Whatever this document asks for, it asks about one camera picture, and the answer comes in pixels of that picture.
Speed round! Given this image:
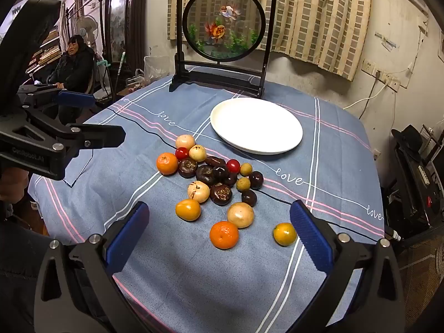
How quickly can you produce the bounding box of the round goldfish screen black frame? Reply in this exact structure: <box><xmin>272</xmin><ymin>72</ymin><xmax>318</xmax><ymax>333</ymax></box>
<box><xmin>169</xmin><ymin>0</ymin><xmax>279</xmax><ymax>99</ymax></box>

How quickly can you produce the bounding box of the beige checked curtain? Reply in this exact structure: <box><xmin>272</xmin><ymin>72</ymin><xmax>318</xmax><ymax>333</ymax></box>
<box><xmin>168</xmin><ymin>0</ymin><xmax>372</xmax><ymax>82</ymax></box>

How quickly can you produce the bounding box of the smooth beige round fruit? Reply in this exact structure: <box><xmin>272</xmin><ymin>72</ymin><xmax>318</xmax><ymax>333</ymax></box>
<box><xmin>175</xmin><ymin>134</ymin><xmax>196</xmax><ymax>150</ymax></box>

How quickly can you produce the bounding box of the white green pole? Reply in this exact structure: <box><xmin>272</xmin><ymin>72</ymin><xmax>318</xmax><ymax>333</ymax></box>
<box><xmin>113</xmin><ymin>51</ymin><xmax>126</xmax><ymax>92</ymax></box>

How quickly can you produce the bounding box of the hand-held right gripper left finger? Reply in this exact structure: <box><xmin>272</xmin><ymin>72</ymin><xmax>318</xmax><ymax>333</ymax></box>
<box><xmin>34</xmin><ymin>201</ymin><xmax>150</xmax><ymax>333</ymax></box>

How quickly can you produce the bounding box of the black mesh chair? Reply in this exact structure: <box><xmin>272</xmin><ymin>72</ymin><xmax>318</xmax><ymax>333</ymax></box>
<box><xmin>392</xmin><ymin>227</ymin><xmax>444</xmax><ymax>268</ymax></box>

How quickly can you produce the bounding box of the green-tinged yellow citrus fruit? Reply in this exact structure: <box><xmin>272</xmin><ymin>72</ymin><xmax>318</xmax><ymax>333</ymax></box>
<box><xmin>273</xmin><ymin>222</ymin><xmax>298</xmax><ymax>247</ymax></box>

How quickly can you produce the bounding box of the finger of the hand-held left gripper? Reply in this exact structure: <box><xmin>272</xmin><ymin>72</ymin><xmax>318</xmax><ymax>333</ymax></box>
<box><xmin>22</xmin><ymin>107</ymin><xmax>126</xmax><ymax>161</ymax></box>
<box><xmin>16</xmin><ymin>85</ymin><xmax>97</xmax><ymax>110</ymax></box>

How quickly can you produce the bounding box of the beige fruit with brown marks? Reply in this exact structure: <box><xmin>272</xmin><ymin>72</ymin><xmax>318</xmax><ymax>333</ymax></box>
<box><xmin>187</xmin><ymin>181</ymin><xmax>211</xmax><ymax>204</ymax></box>

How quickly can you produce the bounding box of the white standing fan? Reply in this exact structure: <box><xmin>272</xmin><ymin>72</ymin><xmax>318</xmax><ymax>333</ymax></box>
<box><xmin>74</xmin><ymin>16</ymin><xmax>99</xmax><ymax>47</ymax></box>

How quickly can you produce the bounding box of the dark purple plum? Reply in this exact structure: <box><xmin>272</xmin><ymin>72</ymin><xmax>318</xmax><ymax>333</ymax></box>
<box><xmin>241</xmin><ymin>189</ymin><xmax>258</xmax><ymax>207</ymax></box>
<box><xmin>248</xmin><ymin>171</ymin><xmax>264</xmax><ymax>190</ymax></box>

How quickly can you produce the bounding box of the black hat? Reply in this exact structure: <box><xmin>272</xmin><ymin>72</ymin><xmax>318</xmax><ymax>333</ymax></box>
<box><xmin>391</xmin><ymin>124</ymin><xmax>424</xmax><ymax>153</ymax></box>

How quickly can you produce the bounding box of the orange tangerine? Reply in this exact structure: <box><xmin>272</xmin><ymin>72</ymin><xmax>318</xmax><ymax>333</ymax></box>
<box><xmin>210</xmin><ymin>221</ymin><xmax>240</xmax><ymax>250</ymax></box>
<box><xmin>156</xmin><ymin>153</ymin><xmax>179</xmax><ymax>176</ymax></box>

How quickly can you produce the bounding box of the white plate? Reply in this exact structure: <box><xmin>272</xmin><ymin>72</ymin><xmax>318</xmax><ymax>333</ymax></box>
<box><xmin>210</xmin><ymin>98</ymin><xmax>304</xmax><ymax>155</ymax></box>

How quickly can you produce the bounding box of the blue striped tablecloth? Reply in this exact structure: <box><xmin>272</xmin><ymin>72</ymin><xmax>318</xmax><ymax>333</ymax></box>
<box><xmin>28</xmin><ymin>74</ymin><xmax>385</xmax><ymax>333</ymax></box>

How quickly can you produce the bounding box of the white power cable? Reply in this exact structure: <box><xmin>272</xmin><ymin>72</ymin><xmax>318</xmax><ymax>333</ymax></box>
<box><xmin>343</xmin><ymin>73</ymin><xmax>387</xmax><ymax>110</ymax></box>

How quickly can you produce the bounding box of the beige fruit with brown stem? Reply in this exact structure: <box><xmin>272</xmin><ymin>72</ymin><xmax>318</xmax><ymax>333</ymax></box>
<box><xmin>189</xmin><ymin>145</ymin><xmax>208</xmax><ymax>162</ymax></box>

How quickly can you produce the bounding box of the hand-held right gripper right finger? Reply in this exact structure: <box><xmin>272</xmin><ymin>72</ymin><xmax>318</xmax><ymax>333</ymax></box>
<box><xmin>288</xmin><ymin>199</ymin><xmax>406</xmax><ymax>333</ymax></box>

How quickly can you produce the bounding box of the large tan round fruit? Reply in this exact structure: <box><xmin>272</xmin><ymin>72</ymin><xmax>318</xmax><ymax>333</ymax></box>
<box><xmin>227</xmin><ymin>202</ymin><xmax>255</xmax><ymax>229</ymax></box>

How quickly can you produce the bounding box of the clear plastic bag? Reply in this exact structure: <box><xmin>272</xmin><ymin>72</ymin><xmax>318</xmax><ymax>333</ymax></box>
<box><xmin>125</xmin><ymin>69</ymin><xmax>146</xmax><ymax>94</ymax></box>

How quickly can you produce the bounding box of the person's left hand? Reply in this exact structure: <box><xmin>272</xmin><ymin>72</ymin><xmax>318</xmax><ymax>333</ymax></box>
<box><xmin>0</xmin><ymin>167</ymin><xmax>30</xmax><ymax>203</ymax></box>

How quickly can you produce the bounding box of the dark wooden cabinet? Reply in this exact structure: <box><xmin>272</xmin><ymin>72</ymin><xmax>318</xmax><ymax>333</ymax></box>
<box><xmin>99</xmin><ymin>0</ymin><xmax>150</xmax><ymax>91</ymax></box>

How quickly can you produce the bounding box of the black desk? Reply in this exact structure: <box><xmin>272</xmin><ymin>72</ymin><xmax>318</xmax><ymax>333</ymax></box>
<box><xmin>383</xmin><ymin>135</ymin><xmax>444</xmax><ymax>240</ymax></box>

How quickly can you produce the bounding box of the dark clothing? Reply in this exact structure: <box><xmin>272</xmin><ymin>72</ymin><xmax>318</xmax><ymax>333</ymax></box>
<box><xmin>0</xmin><ymin>211</ymin><xmax>59</xmax><ymax>333</ymax></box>

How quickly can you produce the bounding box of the dark brown mangosteen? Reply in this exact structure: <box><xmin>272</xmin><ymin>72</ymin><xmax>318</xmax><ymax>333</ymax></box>
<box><xmin>210</xmin><ymin>182</ymin><xmax>233</xmax><ymax>206</ymax></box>
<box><xmin>178</xmin><ymin>158</ymin><xmax>199</xmax><ymax>179</ymax></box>
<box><xmin>196</xmin><ymin>165</ymin><xmax>217</xmax><ymax>185</ymax></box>

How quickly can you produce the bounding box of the translucent plastic bin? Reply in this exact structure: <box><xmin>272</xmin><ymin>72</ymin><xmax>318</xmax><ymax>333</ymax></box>
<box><xmin>143</xmin><ymin>55</ymin><xmax>172</xmax><ymax>85</ymax></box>

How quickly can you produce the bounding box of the yellow-orange kumquat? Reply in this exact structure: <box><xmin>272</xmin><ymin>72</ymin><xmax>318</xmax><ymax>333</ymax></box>
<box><xmin>175</xmin><ymin>199</ymin><xmax>202</xmax><ymax>222</ymax></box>

